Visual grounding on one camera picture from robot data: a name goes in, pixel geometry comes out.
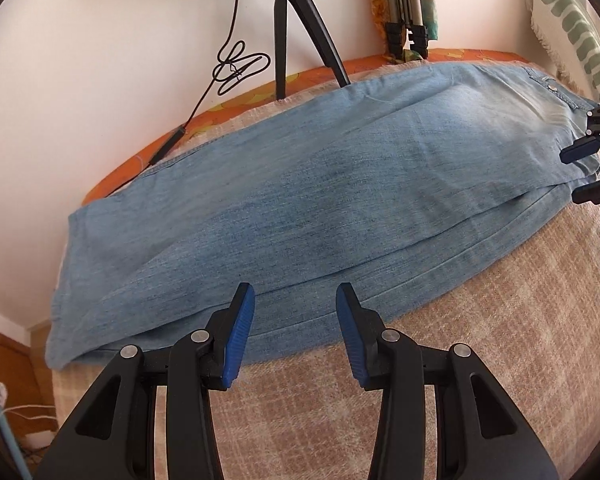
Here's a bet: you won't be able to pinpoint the black cable with remote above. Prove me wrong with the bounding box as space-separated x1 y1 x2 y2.
147 0 272 168

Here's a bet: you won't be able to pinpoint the white cable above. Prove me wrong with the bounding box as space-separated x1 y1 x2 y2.
5 402 58 423

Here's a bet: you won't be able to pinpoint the black tripod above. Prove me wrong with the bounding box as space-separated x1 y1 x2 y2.
270 0 352 101

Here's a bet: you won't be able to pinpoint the green and white fringed throw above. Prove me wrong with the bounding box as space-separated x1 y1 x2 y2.
522 0 600 106

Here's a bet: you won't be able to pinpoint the beige plaid blanket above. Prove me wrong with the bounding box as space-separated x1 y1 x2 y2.
50 60 600 480

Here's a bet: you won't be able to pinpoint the blue denim pants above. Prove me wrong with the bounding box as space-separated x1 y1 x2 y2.
45 62 600 372

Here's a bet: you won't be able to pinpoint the orange patterned mattress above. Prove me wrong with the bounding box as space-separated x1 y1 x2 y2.
82 47 531 206

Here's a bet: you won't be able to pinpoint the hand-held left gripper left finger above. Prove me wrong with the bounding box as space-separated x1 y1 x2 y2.
35 282 257 480

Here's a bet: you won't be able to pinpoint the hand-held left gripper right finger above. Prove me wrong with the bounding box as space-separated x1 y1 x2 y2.
335 283 563 480

